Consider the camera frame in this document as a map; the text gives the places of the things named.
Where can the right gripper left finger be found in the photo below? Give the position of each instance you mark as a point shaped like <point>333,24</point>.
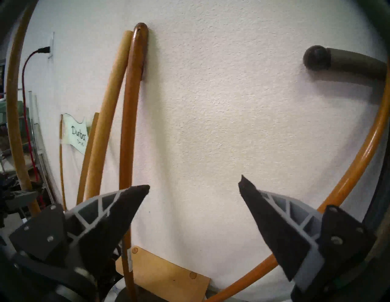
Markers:
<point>100,219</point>

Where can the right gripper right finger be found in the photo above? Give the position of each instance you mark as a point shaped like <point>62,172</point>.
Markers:
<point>283,231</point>

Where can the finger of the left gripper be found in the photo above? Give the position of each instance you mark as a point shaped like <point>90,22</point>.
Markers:
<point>21,198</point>

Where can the paint-flecked pole with threaded tip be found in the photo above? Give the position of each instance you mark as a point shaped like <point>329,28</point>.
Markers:
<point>13,121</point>

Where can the thick light wooden dowel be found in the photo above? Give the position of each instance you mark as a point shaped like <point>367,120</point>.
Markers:
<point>106,115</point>

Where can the blue white floral ceramic pot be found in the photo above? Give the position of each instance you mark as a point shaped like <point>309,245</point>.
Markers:
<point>117,291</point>

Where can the green Dunbar sign on stick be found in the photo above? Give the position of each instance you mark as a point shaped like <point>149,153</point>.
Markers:
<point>77,135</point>

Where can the light wooden board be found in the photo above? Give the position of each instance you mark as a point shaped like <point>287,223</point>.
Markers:
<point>164,277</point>

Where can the white wall outlet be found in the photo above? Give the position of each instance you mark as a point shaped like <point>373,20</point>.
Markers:
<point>51,45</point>

